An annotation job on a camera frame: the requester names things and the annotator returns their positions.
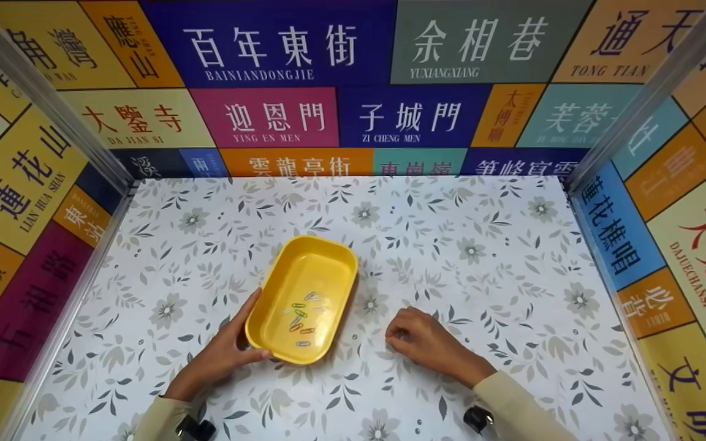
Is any person's left forearm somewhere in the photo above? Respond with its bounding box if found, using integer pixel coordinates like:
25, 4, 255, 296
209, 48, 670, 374
132, 396, 193, 441

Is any group of coloured paper clips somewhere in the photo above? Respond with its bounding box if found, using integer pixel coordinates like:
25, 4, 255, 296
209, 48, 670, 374
283, 290, 330, 349

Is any person's left hand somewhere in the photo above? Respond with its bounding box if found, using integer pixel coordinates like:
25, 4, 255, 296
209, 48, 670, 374
163, 288, 274, 402

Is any person's right forearm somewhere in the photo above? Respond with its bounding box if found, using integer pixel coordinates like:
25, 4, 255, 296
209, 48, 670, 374
471, 370, 577, 441

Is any black wrist band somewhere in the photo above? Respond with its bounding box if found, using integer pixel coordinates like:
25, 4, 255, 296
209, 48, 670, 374
175, 415, 216, 441
463, 405, 495, 434

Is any yellow plastic tray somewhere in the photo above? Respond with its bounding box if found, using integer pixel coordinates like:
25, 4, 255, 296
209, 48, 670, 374
245, 235, 359, 366

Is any person's right hand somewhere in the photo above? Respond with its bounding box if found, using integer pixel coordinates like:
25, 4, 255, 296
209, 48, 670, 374
385, 307, 498, 390

